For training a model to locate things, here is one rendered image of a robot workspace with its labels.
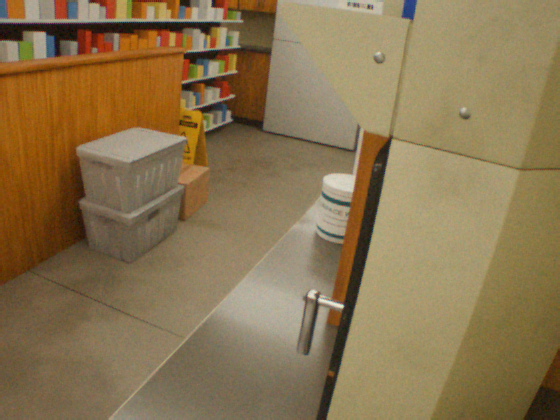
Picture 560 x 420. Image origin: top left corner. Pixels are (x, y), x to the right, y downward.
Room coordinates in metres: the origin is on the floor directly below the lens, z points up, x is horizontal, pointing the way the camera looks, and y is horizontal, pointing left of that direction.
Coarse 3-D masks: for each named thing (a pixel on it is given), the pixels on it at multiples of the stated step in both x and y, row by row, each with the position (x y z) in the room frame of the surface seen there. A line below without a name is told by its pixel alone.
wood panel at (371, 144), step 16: (368, 144) 0.77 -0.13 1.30; (368, 160) 0.76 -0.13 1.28; (368, 176) 0.76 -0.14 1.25; (352, 208) 0.77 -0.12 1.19; (352, 224) 0.77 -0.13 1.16; (352, 240) 0.76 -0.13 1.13; (352, 256) 0.76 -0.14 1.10; (336, 288) 0.77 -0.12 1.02; (336, 320) 0.76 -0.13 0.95; (544, 384) 0.63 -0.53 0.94
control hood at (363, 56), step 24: (288, 24) 0.43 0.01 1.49; (312, 24) 0.42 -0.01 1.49; (336, 24) 0.41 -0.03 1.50; (360, 24) 0.40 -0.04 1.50; (384, 24) 0.40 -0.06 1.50; (408, 24) 0.39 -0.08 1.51; (312, 48) 0.42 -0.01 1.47; (336, 48) 0.41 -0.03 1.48; (360, 48) 0.40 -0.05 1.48; (384, 48) 0.40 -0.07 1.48; (336, 72) 0.41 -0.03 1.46; (360, 72) 0.40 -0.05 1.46; (384, 72) 0.40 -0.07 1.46; (360, 96) 0.40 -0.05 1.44; (384, 96) 0.39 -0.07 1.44; (360, 120) 0.40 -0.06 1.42; (384, 120) 0.39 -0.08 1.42
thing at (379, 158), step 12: (384, 144) 0.45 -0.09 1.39; (384, 156) 0.41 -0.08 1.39; (372, 180) 0.40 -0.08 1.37; (372, 192) 0.40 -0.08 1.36; (372, 204) 0.40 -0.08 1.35; (360, 228) 0.40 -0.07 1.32; (360, 240) 0.40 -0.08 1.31; (360, 252) 0.40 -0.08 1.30; (360, 264) 0.40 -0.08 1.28; (348, 288) 0.40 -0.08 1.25; (348, 300) 0.40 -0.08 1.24; (348, 312) 0.40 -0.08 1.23; (336, 336) 0.40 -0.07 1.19; (336, 348) 0.40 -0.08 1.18; (336, 360) 0.40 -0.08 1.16; (324, 396) 0.40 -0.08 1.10; (324, 408) 0.40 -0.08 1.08
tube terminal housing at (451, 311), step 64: (448, 0) 0.38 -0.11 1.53; (512, 0) 0.37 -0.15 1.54; (448, 64) 0.38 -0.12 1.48; (512, 64) 0.36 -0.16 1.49; (448, 128) 0.38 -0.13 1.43; (512, 128) 0.36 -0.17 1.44; (384, 192) 0.39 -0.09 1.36; (448, 192) 0.37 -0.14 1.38; (512, 192) 0.36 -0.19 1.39; (384, 256) 0.39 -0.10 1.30; (448, 256) 0.37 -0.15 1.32; (512, 256) 0.37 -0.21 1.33; (384, 320) 0.38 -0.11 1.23; (448, 320) 0.36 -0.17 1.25; (512, 320) 0.39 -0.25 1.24; (384, 384) 0.37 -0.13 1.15; (448, 384) 0.36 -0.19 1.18; (512, 384) 0.41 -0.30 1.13
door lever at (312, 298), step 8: (304, 296) 0.46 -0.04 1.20; (312, 296) 0.45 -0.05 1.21; (320, 296) 0.45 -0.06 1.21; (312, 304) 0.45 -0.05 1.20; (320, 304) 0.45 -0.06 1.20; (328, 304) 0.45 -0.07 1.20; (336, 304) 0.44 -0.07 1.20; (304, 312) 0.45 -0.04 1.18; (312, 312) 0.45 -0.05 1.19; (304, 320) 0.45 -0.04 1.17; (312, 320) 0.45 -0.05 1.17; (304, 328) 0.45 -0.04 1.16; (312, 328) 0.45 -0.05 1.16; (304, 336) 0.45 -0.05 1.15; (312, 336) 0.45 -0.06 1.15; (304, 344) 0.45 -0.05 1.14; (304, 352) 0.45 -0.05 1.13
